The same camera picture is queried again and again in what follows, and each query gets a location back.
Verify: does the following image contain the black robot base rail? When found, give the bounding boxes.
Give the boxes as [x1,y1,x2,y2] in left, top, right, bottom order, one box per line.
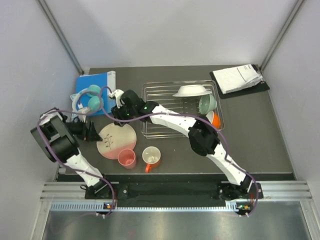
[80,181,263,201]

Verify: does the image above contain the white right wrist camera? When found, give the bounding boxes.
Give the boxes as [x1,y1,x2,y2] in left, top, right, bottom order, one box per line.
[108,89,124,109]

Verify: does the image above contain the chrome wire dish rack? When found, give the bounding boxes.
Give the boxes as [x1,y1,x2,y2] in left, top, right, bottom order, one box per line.
[141,80,225,139]

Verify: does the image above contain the pink plate with leaf motif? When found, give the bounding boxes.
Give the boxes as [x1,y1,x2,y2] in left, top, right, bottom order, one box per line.
[96,123,137,160]

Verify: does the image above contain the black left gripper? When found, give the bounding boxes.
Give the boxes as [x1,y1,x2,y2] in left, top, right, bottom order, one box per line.
[63,117,103,142]

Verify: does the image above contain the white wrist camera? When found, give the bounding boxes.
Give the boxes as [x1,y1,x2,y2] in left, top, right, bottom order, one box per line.
[77,103,91,114]
[108,89,124,109]

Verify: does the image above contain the white bowl orange outside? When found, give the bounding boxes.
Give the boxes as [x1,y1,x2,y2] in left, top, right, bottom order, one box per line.
[206,111,221,129]

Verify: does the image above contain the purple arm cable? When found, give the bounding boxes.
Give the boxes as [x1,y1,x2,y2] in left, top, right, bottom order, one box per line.
[36,93,117,216]
[99,86,261,216]

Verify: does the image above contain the black clipboard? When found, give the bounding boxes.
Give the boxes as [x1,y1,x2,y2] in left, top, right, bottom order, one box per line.
[209,64,270,99]

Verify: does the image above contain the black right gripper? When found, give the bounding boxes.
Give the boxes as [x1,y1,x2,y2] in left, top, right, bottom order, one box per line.
[111,102,137,128]

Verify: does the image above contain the white paper stack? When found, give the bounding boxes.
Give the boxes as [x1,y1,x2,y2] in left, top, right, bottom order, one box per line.
[212,64,264,95]

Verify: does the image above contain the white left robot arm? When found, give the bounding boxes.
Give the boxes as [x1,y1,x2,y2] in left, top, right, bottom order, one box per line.
[30,107,115,199]

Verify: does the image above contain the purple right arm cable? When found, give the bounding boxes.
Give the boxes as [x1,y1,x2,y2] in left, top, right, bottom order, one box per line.
[99,86,261,216]

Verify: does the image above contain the blue book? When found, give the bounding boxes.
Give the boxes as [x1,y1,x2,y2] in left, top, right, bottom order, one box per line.
[75,71,116,107]

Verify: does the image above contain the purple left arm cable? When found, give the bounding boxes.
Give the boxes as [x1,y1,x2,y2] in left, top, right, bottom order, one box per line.
[36,93,117,216]

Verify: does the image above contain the grey slotted cable duct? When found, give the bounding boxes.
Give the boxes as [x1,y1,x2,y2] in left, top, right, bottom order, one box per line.
[49,200,240,213]

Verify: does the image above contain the orange ceramic mug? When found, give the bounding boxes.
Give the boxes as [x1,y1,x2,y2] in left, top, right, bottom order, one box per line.
[142,146,161,173]

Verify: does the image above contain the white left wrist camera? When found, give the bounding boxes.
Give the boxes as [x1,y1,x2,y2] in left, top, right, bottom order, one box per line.
[77,103,91,114]

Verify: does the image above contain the mint green ceramic bowl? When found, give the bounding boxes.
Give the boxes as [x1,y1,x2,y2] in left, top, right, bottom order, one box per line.
[198,94,218,115]

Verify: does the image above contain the white plate blue rim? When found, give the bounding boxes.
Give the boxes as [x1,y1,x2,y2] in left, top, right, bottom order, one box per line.
[172,84,212,97]

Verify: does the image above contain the pink plastic cup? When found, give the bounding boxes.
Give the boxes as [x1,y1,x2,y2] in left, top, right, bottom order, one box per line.
[117,149,137,169]

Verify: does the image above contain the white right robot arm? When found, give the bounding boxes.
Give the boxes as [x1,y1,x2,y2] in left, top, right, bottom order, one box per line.
[108,89,254,198]

